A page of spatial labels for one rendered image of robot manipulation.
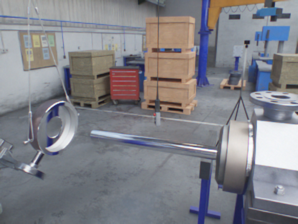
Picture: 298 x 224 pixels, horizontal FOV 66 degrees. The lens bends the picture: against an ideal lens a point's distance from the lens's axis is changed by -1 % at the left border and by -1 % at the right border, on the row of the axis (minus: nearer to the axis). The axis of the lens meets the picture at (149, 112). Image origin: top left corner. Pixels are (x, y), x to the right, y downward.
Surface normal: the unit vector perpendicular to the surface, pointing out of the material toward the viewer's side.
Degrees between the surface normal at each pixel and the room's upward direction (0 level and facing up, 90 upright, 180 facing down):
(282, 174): 90
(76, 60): 90
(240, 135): 31
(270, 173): 90
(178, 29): 90
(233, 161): 70
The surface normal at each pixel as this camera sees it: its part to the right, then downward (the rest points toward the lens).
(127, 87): -0.02, 0.30
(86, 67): -0.40, 0.28
